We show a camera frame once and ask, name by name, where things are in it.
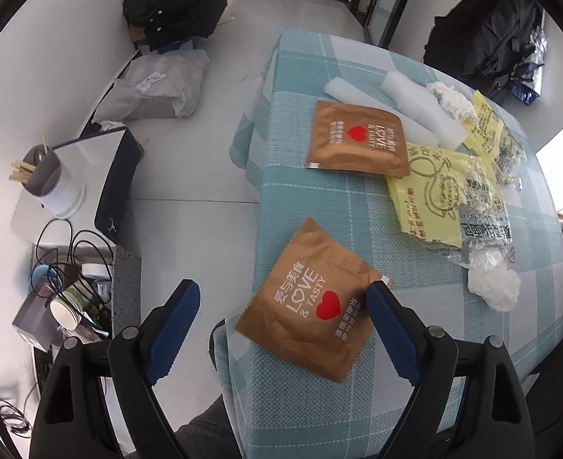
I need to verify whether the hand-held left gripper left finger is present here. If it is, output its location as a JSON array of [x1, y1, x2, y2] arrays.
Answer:
[[28, 278, 201, 459]]

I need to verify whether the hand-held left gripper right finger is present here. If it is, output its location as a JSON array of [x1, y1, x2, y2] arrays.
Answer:
[[365, 280, 538, 459]]

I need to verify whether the brown heart-print packet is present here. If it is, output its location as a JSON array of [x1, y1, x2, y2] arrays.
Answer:
[[305, 100, 410, 176], [234, 216, 393, 383]]

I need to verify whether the yellow and clear plastic wrapper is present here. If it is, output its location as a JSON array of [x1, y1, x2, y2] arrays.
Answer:
[[460, 90, 526, 187]]

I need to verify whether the speckled grey board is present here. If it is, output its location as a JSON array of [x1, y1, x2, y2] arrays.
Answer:
[[112, 246, 142, 340]]

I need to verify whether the person's dark trouser leg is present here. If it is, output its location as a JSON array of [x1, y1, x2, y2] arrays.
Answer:
[[174, 392, 239, 459]]

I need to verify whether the paper cup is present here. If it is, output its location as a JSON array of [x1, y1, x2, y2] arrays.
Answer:
[[49, 282, 96, 330]]

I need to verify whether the round crumpled white tissue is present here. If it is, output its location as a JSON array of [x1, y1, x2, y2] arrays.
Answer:
[[468, 253, 521, 313]]

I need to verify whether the clear printed plastic wrapper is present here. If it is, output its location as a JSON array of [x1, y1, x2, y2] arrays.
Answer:
[[456, 158, 516, 269]]

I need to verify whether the grey cardboard box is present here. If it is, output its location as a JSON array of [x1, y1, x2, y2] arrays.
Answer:
[[13, 287, 67, 352]]

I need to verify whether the blue bowl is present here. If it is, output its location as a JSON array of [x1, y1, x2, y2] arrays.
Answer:
[[30, 264, 65, 297]]

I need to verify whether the large yellow plastic wrapper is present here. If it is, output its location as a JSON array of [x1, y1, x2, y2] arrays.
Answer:
[[387, 142, 497, 249]]

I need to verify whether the teal checked tablecloth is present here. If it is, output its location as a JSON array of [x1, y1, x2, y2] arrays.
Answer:
[[208, 29, 563, 459]]

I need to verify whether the white and navy box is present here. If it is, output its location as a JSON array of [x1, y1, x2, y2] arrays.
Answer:
[[11, 127, 145, 244]]

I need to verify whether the white and grey utensil holder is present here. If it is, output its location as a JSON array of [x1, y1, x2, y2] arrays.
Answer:
[[22, 144, 85, 220]]

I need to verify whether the flat brown heart-print packet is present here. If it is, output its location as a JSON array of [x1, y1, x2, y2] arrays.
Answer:
[[305, 100, 410, 176]]

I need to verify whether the bundle of wooden chopsticks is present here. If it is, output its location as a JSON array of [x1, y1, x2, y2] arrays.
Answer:
[[8, 134, 50, 185]]

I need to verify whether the thick white foam piece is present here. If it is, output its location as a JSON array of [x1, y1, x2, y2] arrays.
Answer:
[[382, 71, 474, 149]]

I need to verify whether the frayed crumpled white tissue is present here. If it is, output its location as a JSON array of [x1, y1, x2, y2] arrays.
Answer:
[[426, 81, 476, 120]]

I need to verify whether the thin white foam strip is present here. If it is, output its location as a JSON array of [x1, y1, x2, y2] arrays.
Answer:
[[324, 76, 440, 146]]

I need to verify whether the grey plastic mailer bag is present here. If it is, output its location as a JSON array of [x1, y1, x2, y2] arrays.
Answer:
[[93, 50, 210, 122]]

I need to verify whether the blue flat box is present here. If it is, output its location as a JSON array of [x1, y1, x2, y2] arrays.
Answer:
[[159, 38, 196, 55]]

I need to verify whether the silver folded umbrella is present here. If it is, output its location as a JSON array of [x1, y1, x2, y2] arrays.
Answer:
[[511, 24, 550, 103]]

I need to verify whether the black backpack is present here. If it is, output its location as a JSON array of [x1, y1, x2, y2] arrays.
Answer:
[[423, 0, 545, 101]]

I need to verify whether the black jacket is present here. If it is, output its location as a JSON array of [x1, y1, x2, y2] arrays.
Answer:
[[122, 0, 228, 51]]

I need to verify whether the glass sliding door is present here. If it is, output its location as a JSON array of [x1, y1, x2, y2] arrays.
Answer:
[[348, 0, 435, 49]]

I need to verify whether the black cable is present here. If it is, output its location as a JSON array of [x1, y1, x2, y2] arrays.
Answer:
[[37, 220, 120, 307]]

